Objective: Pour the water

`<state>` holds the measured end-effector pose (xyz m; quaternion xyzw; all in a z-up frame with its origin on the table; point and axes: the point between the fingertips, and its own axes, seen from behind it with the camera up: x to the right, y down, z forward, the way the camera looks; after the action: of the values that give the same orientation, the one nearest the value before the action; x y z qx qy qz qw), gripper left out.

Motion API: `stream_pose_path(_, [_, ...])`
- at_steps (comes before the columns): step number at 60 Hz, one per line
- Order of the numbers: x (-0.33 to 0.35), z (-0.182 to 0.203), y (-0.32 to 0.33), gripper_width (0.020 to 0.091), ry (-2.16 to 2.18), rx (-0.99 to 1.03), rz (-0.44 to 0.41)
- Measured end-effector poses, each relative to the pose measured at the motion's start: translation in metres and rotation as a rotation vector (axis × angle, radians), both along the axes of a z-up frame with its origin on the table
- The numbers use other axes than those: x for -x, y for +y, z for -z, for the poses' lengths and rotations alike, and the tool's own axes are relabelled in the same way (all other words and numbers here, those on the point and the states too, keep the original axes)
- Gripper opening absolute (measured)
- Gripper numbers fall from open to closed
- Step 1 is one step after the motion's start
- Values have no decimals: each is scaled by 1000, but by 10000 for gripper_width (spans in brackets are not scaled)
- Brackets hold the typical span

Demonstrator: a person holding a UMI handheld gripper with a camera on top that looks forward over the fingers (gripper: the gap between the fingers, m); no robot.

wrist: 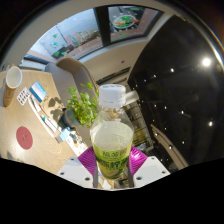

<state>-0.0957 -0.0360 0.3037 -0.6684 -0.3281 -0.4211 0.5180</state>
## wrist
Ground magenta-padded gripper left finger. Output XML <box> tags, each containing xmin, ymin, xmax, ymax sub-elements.
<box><xmin>56</xmin><ymin>145</ymin><xmax>99</xmax><ymax>189</ymax></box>

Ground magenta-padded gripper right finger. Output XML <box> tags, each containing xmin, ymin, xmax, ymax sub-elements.
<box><xmin>128</xmin><ymin>145</ymin><xmax>172</xmax><ymax>189</ymax></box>

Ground green-labelled clear drink bottle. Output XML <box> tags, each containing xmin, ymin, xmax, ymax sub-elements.
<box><xmin>89</xmin><ymin>83</ymin><xmax>135</xmax><ymax>189</ymax></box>

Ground white printed leaflets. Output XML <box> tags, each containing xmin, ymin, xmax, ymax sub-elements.
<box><xmin>66</xmin><ymin>129</ymin><xmax>88</xmax><ymax>155</ymax></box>

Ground flat round red coaster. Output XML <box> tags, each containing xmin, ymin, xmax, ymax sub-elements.
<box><xmin>15</xmin><ymin>125</ymin><xmax>34</xmax><ymax>151</ymax></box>

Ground white pen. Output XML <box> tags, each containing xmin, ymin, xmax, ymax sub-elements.
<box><xmin>28</xmin><ymin>96</ymin><xmax>59</xmax><ymax>138</ymax></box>

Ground green potted plant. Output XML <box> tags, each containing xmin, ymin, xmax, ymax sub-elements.
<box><xmin>65</xmin><ymin>82</ymin><xmax>101</xmax><ymax>129</ymax></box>

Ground blue and white flat box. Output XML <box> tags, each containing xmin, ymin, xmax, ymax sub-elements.
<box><xmin>29</xmin><ymin>80</ymin><xmax>48</xmax><ymax>103</ymax></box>

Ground white pill blister pack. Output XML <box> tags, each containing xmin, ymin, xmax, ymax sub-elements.
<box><xmin>16</xmin><ymin>87</ymin><xmax>32</xmax><ymax>107</ymax></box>

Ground grey curved sofa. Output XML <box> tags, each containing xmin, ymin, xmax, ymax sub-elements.
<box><xmin>44</xmin><ymin>57</ymin><xmax>101</xmax><ymax>148</ymax></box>

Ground brown paper cup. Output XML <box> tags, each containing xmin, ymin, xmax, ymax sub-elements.
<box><xmin>2</xmin><ymin>65</ymin><xmax>24</xmax><ymax>108</ymax></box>

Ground group of ceiling lights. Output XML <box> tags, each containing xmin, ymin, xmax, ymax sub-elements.
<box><xmin>149</xmin><ymin>56</ymin><xmax>214</xmax><ymax>148</ymax></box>

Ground large decorated window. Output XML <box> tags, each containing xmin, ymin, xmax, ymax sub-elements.
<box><xmin>21</xmin><ymin>4</ymin><xmax>164</xmax><ymax>66</ymax></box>

